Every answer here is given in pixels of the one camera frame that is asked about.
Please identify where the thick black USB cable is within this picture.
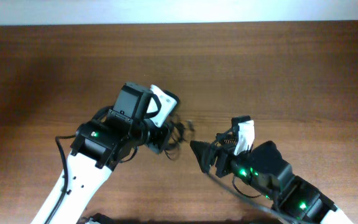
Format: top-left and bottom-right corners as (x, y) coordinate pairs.
(163, 113), (196, 161)

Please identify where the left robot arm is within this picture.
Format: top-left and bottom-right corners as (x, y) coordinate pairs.
(32, 82), (180, 223)

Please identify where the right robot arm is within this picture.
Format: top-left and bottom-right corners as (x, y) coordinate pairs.
(190, 116), (351, 223)

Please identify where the left camera cable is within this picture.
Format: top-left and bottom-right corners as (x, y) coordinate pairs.
(44, 134), (77, 224)

